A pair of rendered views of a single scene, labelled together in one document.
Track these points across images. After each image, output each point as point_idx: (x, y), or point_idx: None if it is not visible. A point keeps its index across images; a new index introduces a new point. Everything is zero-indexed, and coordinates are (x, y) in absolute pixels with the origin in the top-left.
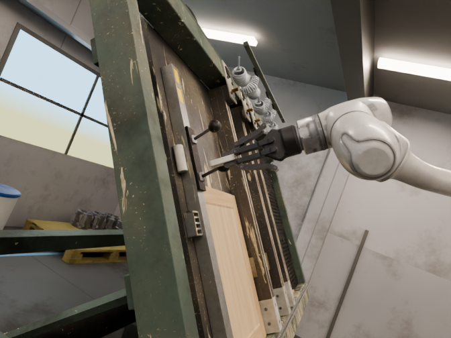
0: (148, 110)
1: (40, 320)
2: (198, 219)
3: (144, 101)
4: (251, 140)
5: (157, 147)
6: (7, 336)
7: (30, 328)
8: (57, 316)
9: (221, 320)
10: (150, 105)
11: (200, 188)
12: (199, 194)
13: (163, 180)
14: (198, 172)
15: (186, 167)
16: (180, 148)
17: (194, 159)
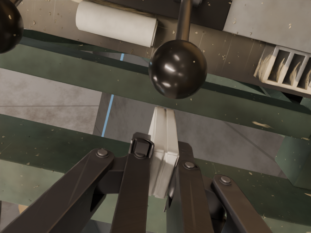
0: (27, 201)
1: (263, 88)
2: (296, 53)
3: (9, 202)
4: (69, 217)
5: (101, 209)
6: (257, 91)
7: (263, 90)
8: (269, 96)
9: None
10: (11, 187)
11: (220, 28)
12: (238, 21)
13: (165, 222)
14: (171, 4)
15: (148, 33)
16: (89, 27)
17: (125, 4)
